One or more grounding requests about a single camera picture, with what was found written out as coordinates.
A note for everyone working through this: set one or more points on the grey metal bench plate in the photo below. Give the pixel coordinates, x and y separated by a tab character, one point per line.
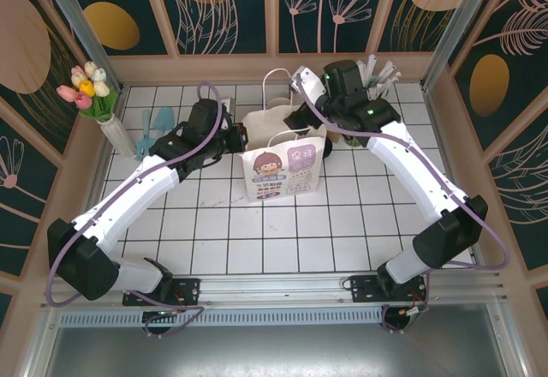
274	351

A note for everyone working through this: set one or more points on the aluminium mounting rail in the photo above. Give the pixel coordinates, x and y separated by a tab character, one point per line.
278	287

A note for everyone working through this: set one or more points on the aluminium corner post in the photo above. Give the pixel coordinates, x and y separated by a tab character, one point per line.
456	25
79	25

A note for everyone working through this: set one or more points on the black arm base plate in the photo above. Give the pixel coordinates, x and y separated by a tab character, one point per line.
188	289
364	289

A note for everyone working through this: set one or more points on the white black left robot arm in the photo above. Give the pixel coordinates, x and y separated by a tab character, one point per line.
128	193

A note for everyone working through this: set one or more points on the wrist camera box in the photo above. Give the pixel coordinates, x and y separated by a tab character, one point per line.
310	83
230	106

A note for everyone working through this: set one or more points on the white ribbed vase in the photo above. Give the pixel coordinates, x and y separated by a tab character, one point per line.
117	137

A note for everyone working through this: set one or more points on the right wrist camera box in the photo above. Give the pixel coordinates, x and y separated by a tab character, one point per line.
310	83

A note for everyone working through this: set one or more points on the artificial tulip bouquet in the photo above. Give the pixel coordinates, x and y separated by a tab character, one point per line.
90	87

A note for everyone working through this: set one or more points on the white printed paper bag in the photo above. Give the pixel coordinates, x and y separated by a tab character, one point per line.
278	171

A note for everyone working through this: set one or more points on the green paper coffee cup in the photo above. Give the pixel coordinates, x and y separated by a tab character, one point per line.
353	141

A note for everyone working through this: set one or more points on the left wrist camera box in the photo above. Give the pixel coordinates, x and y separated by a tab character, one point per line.
230	106

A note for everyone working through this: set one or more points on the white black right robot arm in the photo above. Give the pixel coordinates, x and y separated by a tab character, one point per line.
406	167

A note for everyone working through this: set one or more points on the paper-wrapped straw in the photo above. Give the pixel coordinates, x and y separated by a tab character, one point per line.
386	75
371	70
362	75
393	81

